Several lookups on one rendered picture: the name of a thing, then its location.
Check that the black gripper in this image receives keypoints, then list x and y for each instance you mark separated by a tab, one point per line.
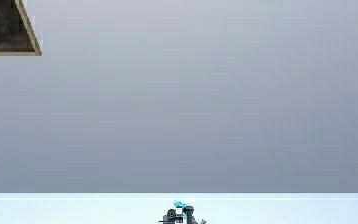
171	214

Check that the cyan small hand shovel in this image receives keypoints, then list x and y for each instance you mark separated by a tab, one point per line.
179	204

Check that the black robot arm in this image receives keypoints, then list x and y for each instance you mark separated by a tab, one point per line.
188	213

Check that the brown framed wall picture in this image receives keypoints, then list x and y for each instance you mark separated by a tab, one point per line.
5	26

